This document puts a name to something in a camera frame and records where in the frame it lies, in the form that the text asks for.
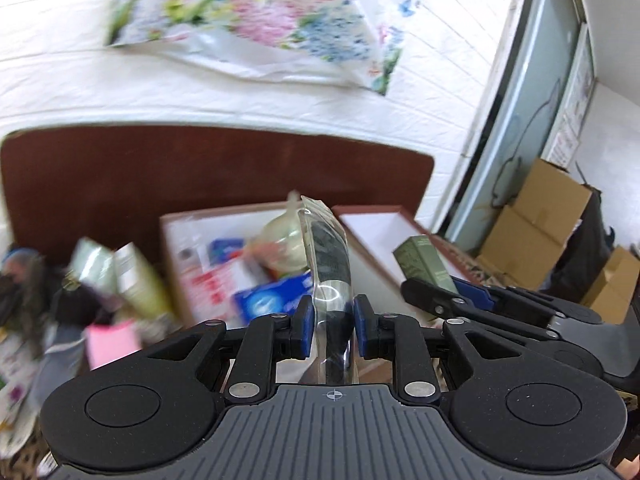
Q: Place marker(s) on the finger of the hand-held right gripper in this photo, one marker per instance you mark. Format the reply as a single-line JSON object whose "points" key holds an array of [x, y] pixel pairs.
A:
{"points": [[430, 297], [475, 292]]}

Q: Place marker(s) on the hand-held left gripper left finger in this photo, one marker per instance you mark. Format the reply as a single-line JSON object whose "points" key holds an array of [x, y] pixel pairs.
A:
{"points": [[302, 327]]}

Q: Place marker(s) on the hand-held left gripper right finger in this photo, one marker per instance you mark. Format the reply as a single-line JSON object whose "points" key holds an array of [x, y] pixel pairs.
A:
{"points": [[362, 327]]}

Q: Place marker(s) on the olive green box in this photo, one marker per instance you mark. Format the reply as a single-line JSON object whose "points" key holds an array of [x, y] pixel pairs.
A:
{"points": [[425, 260]]}

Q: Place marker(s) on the blue white box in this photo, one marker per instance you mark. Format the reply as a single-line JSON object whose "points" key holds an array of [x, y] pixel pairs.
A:
{"points": [[265, 300]]}

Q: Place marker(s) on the clear packet with black item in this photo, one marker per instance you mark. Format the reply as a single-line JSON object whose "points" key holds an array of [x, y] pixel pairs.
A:
{"points": [[327, 260]]}

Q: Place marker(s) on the white cardboard box container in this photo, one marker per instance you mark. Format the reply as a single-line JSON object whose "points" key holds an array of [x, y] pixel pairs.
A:
{"points": [[200, 235]]}

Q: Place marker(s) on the brown cardboard box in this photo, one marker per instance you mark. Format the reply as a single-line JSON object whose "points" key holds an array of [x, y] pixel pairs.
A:
{"points": [[550, 195], [615, 280], [525, 250]]}

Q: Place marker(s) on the white box lid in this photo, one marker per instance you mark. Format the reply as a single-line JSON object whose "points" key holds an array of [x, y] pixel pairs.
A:
{"points": [[380, 235]]}

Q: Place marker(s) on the pink white packet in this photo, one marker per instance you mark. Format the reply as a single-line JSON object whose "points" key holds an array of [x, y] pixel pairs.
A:
{"points": [[210, 285]]}

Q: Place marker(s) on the small blue packet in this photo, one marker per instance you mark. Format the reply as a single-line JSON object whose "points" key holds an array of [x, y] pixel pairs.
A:
{"points": [[225, 250]]}

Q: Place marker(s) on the light green box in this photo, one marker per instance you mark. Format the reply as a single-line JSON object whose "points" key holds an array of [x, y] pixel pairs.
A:
{"points": [[145, 280]]}

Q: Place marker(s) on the pink paper sheet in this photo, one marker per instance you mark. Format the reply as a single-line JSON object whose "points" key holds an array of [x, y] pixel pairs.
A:
{"points": [[112, 342]]}

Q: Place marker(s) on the sliding glass door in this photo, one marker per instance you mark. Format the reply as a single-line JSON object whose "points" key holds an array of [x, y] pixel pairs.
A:
{"points": [[525, 85]]}

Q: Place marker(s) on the dark brown wooden headboard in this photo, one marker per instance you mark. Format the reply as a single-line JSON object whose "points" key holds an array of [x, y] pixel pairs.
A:
{"points": [[150, 175]]}

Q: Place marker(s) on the black pouch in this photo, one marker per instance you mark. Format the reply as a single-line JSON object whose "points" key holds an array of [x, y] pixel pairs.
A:
{"points": [[75, 305]]}

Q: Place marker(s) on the grey blue cloth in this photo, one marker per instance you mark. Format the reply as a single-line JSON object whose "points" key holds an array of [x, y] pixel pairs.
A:
{"points": [[20, 260]]}

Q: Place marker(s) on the dark tangled bundle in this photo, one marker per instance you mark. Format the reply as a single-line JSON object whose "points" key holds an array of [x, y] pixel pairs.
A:
{"points": [[12, 295]]}

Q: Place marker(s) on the floral printed card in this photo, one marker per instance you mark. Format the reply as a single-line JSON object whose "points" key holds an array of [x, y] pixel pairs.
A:
{"points": [[15, 385]]}

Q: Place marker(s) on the floral plastic bag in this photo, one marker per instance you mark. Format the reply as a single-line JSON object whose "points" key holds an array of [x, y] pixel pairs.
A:
{"points": [[260, 20]]}

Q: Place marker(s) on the leopard print blanket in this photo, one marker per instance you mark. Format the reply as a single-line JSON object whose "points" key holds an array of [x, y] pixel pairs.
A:
{"points": [[17, 462]]}

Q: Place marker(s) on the white wall poster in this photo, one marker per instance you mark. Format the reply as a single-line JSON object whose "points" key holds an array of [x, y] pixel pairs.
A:
{"points": [[570, 120]]}

